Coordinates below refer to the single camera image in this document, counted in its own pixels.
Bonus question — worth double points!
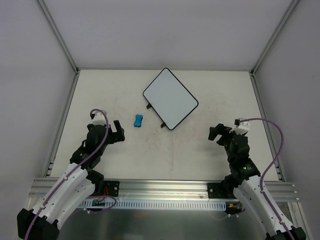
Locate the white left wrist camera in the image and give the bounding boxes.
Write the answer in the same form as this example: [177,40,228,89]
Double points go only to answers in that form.
[90,110,108,126]

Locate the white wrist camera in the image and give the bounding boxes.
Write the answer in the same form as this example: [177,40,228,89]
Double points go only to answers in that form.
[233,118,251,136]
[90,110,108,126]

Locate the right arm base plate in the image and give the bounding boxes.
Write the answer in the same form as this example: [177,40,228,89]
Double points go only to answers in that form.
[207,181,236,199]

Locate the small black-framed whiteboard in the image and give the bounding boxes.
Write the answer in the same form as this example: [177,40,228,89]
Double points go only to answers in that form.
[142,68,199,131]

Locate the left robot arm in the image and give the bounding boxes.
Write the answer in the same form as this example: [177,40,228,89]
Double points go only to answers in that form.
[17,120,125,240]

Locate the white slotted cable duct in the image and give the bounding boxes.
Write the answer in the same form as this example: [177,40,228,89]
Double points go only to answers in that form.
[77,198,227,212]

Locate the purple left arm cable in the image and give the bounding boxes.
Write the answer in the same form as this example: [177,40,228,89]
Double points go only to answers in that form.
[23,108,117,240]

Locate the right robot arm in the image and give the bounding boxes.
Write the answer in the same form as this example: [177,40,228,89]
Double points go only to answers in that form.
[207,120,307,240]

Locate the aluminium mounting rail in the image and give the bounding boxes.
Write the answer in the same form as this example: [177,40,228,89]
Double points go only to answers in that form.
[28,176,300,202]

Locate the aluminium frame post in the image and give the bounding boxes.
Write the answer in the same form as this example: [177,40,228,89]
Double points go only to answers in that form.
[37,0,80,74]
[249,0,301,76]

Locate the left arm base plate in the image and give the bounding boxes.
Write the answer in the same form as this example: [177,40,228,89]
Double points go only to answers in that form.
[92,180,120,197]

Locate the blue whiteboard eraser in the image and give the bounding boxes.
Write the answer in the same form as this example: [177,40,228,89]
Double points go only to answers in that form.
[133,114,144,128]

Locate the whiteboard wire stand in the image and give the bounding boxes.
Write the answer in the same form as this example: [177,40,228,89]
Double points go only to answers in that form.
[146,103,167,129]

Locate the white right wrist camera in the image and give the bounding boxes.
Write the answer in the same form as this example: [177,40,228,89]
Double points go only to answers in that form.
[233,118,251,136]

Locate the left aluminium frame post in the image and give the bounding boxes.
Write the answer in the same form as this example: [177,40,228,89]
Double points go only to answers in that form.
[37,0,80,74]

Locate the right aluminium frame post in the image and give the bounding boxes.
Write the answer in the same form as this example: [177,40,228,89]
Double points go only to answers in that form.
[249,0,301,76]

